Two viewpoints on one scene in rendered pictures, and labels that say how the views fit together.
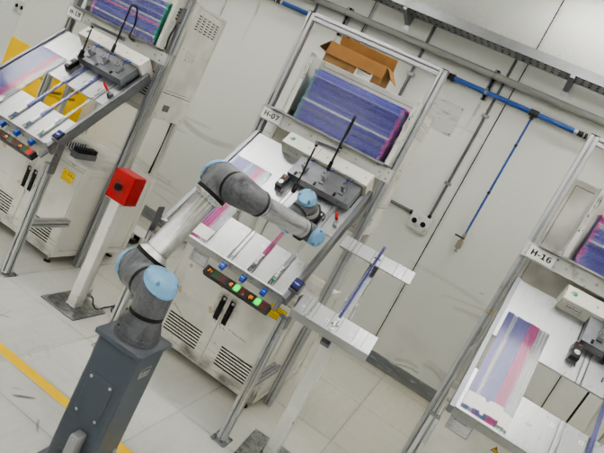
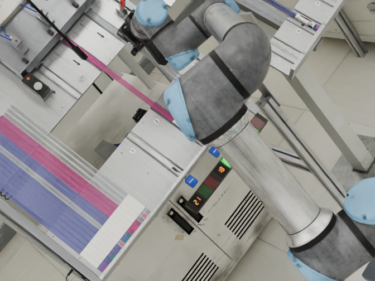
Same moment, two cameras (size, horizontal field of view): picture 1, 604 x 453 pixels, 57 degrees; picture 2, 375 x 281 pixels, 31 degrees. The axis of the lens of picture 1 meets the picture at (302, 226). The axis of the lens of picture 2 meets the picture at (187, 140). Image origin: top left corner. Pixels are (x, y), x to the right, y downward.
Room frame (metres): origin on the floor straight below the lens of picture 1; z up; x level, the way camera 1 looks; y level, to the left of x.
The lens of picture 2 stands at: (0.96, 0.99, 1.78)
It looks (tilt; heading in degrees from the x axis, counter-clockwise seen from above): 33 degrees down; 327
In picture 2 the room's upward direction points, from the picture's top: 43 degrees counter-clockwise
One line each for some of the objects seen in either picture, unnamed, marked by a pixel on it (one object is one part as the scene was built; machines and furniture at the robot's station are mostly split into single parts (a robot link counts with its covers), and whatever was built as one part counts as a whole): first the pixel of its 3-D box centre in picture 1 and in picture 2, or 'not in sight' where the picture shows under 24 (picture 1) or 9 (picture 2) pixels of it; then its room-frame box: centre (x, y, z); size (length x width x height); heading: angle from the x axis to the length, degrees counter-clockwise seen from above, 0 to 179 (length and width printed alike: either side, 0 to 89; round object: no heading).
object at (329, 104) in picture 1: (350, 114); not in sight; (2.78, 0.04, 1.52); 0.51 x 0.13 x 0.27; 72
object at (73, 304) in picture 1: (102, 241); not in sight; (2.70, 0.88, 0.39); 0.24 x 0.24 x 0.78; 72
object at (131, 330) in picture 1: (142, 323); not in sight; (1.66, 0.32, 0.60); 0.15 x 0.15 x 0.10
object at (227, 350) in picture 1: (246, 314); (152, 202); (2.91, 0.05, 0.31); 0.70 x 0.65 x 0.62; 72
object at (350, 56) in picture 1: (373, 66); not in sight; (3.10, 0.05, 1.82); 0.68 x 0.30 x 0.20; 72
